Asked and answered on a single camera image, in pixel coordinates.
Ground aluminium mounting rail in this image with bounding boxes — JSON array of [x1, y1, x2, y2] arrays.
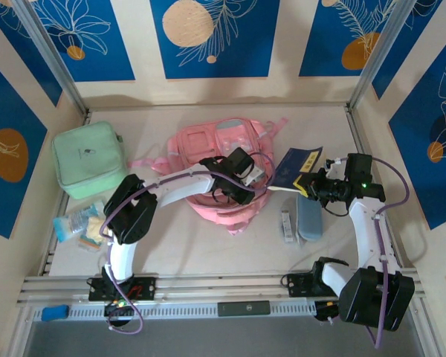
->
[[16, 269, 428, 308]]

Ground aluminium frame post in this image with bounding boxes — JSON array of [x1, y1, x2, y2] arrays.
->
[[347, 0, 419, 111], [13, 0, 88, 115]]

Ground navy notebook with yellow label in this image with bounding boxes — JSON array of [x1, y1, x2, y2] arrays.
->
[[269, 146, 325, 194]]

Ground small blue block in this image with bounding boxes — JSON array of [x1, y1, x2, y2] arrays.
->
[[40, 304, 70, 321]]

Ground mint green lunch bag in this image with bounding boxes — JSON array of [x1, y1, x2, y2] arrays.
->
[[51, 120, 129, 200]]

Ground colourful snack packet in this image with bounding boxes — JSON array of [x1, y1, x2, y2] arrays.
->
[[53, 202, 97, 243]]

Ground black label plate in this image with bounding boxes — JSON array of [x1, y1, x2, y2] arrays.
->
[[217, 300, 271, 318]]

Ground yellow snack packet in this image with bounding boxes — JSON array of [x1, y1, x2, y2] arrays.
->
[[85, 216, 109, 239]]

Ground blue floral wall poster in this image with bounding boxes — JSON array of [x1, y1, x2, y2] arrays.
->
[[0, 54, 48, 239], [299, 0, 417, 78], [24, 0, 137, 83], [0, 0, 63, 109], [388, 35, 446, 231], [371, 0, 446, 100], [149, 0, 282, 80]]

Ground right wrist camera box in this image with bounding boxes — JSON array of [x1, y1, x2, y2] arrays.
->
[[321, 158, 349, 179]]

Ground blue-grey pencil case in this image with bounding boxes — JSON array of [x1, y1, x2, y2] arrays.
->
[[296, 195, 324, 243]]

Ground small white printed box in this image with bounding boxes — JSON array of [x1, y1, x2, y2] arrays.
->
[[280, 210, 295, 245]]

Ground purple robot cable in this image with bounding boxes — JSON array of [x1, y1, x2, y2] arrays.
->
[[100, 151, 277, 335], [325, 155, 410, 350]]

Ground pink student backpack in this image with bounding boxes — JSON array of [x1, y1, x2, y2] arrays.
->
[[128, 117, 289, 237]]

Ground grey slotted cable tray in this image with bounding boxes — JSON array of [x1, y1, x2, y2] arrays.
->
[[33, 300, 317, 321]]

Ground orange and teal packet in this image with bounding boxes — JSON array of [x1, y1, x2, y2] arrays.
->
[[77, 234, 106, 254]]

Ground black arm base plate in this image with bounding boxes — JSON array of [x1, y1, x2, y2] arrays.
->
[[286, 273, 356, 298], [88, 275, 158, 302]]

